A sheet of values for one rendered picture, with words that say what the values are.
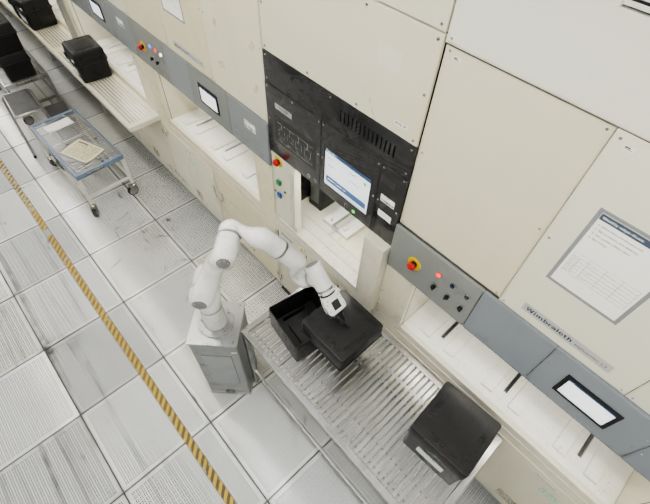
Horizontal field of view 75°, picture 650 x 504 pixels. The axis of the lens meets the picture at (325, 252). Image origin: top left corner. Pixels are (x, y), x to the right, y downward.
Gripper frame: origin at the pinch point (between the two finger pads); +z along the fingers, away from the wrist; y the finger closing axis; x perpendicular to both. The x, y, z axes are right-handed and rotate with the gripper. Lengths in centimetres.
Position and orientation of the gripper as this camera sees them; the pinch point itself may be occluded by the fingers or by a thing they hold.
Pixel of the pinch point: (341, 319)
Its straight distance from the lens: 206.5
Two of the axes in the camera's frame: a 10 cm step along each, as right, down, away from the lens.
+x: -5.0, 0.0, 8.6
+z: 4.5, 8.5, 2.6
